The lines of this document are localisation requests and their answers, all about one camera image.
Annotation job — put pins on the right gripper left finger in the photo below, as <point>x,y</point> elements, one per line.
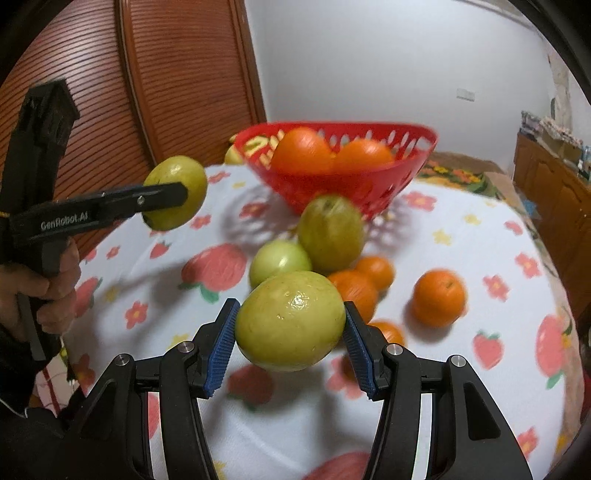
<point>109,433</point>

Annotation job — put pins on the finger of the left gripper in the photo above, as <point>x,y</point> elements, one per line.
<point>80,214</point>

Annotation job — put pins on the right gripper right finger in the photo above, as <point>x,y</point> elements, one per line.
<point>470,438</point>

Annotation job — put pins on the small orange kumquat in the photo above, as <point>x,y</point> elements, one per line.
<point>392,333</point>

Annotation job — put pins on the medium orange mandarin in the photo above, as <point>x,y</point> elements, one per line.
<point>439,298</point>

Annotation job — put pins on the small orange tangerine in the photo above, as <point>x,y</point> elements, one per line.
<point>379,270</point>

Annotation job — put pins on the large green guava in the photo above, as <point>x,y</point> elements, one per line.
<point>290,322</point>

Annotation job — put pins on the green-yellow pear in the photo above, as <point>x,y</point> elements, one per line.
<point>332,231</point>

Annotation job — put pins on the person's left hand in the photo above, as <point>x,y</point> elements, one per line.
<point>58,312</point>

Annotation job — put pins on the brown wooden louvered wardrobe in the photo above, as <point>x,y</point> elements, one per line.
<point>151,79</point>

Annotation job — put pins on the white floral strawberry cloth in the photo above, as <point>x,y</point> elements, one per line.
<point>142,292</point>

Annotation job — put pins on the pale green small guava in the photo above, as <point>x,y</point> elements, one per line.
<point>275,257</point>

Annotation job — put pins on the large orange in basket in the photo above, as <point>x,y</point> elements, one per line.
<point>302,151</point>

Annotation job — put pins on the wooden sideboard cabinet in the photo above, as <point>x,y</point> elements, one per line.
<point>563,203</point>

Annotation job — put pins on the floral bed blanket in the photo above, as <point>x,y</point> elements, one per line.
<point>487,179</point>

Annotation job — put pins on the red plastic fruit basket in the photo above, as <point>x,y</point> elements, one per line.
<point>371,189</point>

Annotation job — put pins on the cardboard box of items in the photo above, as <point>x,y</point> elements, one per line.
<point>558,141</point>

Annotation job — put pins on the white wall switch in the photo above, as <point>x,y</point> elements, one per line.
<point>466,95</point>

